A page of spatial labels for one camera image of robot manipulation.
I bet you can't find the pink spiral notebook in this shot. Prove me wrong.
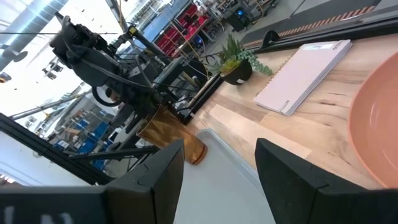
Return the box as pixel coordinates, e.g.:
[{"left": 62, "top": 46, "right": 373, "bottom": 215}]
[{"left": 252, "top": 39, "right": 353, "bottom": 117}]

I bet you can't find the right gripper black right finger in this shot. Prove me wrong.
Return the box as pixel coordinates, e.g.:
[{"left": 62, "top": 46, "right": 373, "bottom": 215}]
[{"left": 254, "top": 138, "right": 398, "bottom": 224}]

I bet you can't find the black frame beam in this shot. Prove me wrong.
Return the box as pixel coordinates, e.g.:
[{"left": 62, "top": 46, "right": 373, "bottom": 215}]
[{"left": 0, "top": 113, "right": 116, "bottom": 186}]

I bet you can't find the red shelf unit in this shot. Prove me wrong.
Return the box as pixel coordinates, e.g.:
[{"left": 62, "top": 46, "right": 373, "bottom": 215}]
[{"left": 154, "top": 2, "right": 213, "bottom": 58}]

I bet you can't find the succulent plant in black pot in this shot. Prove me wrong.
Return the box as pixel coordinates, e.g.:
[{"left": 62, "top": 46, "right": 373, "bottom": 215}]
[{"left": 207, "top": 33, "right": 274, "bottom": 86}]

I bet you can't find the black table frame rail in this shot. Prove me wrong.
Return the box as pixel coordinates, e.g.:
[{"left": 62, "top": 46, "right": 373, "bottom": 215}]
[{"left": 242, "top": 12, "right": 398, "bottom": 54}]

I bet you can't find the grey plastic tray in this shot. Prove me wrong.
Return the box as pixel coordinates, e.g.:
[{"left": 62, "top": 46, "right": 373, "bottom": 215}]
[{"left": 173, "top": 128, "right": 277, "bottom": 224}]

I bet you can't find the amber faceted glass cup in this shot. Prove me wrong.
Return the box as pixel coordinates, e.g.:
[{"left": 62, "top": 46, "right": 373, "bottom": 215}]
[{"left": 136, "top": 105, "right": 208, "bottom": 166}]

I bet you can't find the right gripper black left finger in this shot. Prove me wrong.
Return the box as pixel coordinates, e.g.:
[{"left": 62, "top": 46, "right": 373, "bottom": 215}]
[{"left": 0, "top": 139, "right": 185, "bottom": 224}]

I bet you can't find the orange plate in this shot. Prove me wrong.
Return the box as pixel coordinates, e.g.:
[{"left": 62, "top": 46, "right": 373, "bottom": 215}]
[{"left": 348, "top": 51, "right": 398, "bottom": 189}]

